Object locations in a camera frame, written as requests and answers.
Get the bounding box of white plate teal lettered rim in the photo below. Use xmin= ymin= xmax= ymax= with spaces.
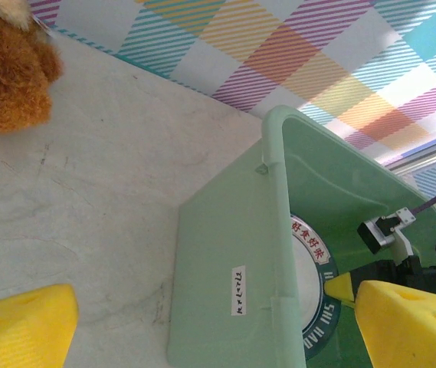
xmin=289 ymin=216 xmax=342 ymax=361

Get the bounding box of white handwritten label sticker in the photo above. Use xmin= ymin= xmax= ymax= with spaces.
xmin=231 ymin=264 xmax=248 ymax=317

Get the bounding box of brown plush monkey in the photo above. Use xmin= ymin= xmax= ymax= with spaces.
xmin=0 ymin=0 xmax=65 ymax=136

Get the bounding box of aluminium frame post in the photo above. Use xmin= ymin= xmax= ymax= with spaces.
xmin=385 ymin=134 xmax=436 ymax=176

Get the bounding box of green plastic bin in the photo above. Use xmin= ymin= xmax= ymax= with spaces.
xmin=166 ymin=105 xmax=436 ymax=368

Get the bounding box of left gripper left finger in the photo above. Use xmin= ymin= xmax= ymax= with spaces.
xmin=0 ymin=283 xmax=80 ymax=368

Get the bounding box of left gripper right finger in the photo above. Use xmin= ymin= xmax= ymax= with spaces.
xmin=355 ymin=279 xmax=436 ymax=368

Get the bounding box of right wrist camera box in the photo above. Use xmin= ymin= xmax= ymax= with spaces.
xmin=356 ymin=206 xmax=421 ymax=269

